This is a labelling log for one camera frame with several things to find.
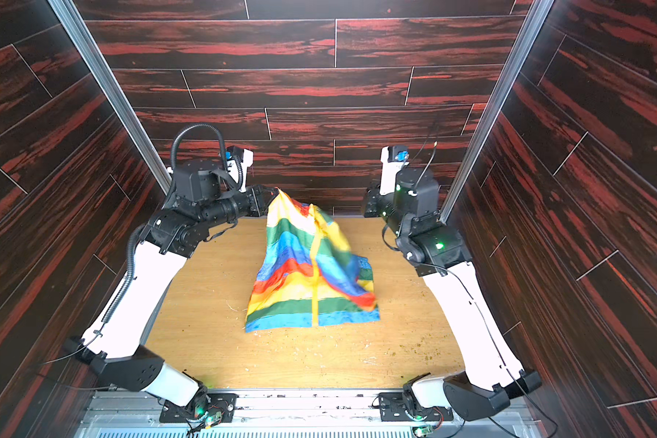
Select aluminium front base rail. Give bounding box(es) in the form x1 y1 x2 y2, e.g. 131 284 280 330
76 389 547 437

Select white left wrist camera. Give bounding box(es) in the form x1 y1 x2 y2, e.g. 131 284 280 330
226 146 254 193

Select aluminium frame post right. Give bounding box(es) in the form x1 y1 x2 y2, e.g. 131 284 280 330
440 0 554 224

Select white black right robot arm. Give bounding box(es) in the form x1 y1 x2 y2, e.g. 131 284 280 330
362 145 541 422

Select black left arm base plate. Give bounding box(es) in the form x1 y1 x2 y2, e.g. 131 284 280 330
159 392 238 427

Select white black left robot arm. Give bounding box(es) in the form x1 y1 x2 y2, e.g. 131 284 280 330
69 123 278 420

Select rainbow striped zip jacket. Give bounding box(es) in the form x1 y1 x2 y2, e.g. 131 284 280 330
245 191 381 333

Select aluminium frame post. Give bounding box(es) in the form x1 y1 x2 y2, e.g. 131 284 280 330
440 0 554 224
47 0 172 192

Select aluminium frame post left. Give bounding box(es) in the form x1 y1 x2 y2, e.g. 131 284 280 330
47 0 172 192

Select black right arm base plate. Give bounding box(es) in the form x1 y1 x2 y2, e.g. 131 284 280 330
372 391 454 423

